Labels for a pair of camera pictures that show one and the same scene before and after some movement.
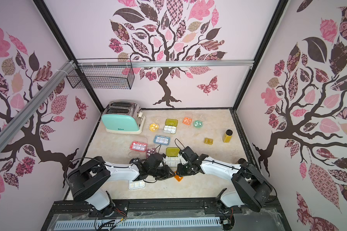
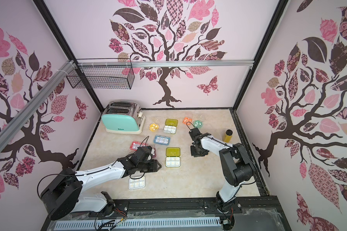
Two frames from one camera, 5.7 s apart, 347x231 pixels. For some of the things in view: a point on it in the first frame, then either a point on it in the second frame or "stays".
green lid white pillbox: [172, 158] stays
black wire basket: [111, 73] stays
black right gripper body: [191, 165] -> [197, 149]
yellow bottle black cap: [228, 135] stays
